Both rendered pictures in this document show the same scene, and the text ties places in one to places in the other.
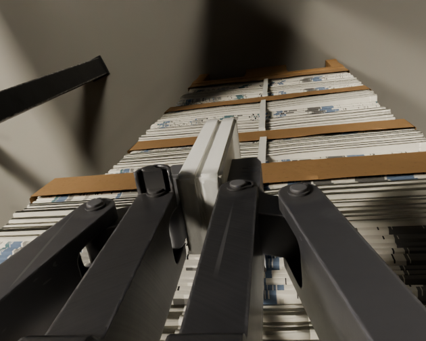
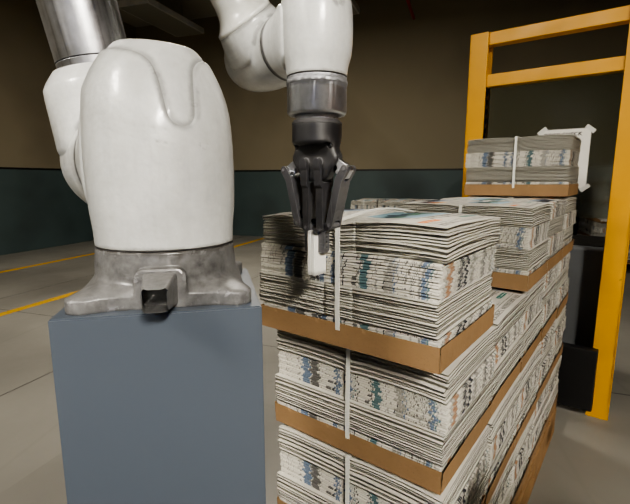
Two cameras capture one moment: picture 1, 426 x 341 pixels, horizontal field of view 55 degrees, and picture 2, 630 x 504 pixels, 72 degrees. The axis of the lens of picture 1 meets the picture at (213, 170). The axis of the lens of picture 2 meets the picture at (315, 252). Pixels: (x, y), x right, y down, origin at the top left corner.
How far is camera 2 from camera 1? 0.64 m
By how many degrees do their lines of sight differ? 70
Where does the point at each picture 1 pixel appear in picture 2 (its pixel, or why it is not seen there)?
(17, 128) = not seen: outside the picture
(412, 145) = (282, 375)
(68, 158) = not seen: outside the picture
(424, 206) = (290, 286)
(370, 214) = (304, 284)
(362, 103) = (287, 472)
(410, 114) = not seen: outside the picture
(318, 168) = (314, 328)
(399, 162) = (288, 322)
